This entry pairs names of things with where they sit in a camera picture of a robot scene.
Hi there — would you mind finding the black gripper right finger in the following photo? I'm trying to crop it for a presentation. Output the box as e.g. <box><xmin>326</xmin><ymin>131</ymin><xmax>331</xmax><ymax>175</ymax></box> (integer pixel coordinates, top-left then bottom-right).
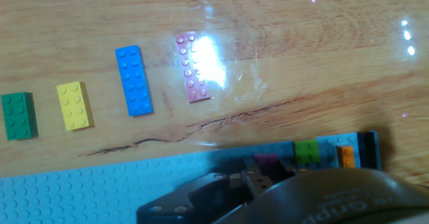
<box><xmin>280</xmin><ymin>160</ymin><xmax>311</xmax><ymax>180</ymax></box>

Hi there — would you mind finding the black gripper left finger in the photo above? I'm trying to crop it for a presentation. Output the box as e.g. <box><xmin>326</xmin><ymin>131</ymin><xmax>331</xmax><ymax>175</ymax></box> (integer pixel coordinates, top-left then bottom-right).
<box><xmin>135</xmin><ymin>158</ymin><xmax>274</xmax><ymax>224</ymax></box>

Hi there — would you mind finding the small lime Lego plate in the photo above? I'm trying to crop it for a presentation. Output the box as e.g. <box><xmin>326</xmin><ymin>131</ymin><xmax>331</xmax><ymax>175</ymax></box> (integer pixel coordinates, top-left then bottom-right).
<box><xmin>294</xmin><ymin>139</ymin><xmax>321</xmax><ymax>166</ymax></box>

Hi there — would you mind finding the small purple Lego plate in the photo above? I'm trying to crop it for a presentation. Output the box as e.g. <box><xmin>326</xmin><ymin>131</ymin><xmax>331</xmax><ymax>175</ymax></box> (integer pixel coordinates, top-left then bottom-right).
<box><xmin>253</xmin><ymin>152</ymin><xmax>282</xmax><ymax>180</ymax></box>

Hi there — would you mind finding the narrow orange Lego plate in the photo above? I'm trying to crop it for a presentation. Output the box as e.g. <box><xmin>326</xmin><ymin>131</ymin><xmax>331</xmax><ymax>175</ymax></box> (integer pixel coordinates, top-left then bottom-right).
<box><xmin>336</xmin><ymin>145</ymin><xmax>356</xmax><ymax>170</ymax></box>

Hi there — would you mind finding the gray Lego baseplate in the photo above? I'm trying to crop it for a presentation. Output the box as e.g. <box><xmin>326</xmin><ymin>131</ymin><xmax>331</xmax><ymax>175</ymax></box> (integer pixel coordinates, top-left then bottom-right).
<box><xmin>0</xmin><ymin>129</ymin><xmax>382</xmax><ymax>224</ymax></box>

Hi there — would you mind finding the long red Lego brick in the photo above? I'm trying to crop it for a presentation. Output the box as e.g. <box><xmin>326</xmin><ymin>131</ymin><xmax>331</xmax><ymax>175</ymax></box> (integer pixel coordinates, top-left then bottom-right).
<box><xmin>174</xmin><ymin>31</ymin><xmax>212</xmax><ymax>104</ymax></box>

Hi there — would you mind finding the long blue Lego brick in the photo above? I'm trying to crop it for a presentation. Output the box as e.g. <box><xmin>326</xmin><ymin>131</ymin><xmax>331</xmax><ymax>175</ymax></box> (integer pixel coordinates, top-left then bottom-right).
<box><xmin>115</xmin><ymin>44</ymin><xmax>155</xmax><ymax>117</ymax></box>

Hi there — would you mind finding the yellow Lego brick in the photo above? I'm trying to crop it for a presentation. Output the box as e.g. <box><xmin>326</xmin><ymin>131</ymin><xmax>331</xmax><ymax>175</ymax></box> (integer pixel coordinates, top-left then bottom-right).
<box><xmin>56</xmin><ymin>80</ymin><xmax>96</xmax><ymax>132</ymax></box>

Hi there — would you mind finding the dark green Lego brick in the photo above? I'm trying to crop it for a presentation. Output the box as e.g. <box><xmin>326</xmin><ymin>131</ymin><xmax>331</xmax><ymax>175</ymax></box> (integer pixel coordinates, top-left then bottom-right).
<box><xmin>1</xmin><ymin>91</ymin><xmax>39</xmax><ymax>142</ymax></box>

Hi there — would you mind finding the glossy wooden board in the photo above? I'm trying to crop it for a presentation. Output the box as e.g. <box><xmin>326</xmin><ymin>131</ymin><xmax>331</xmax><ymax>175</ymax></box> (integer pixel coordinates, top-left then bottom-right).
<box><xmin>0</xmin><ymin>0</ymin><xmax>429</xmax><ymax>188</ymax></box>

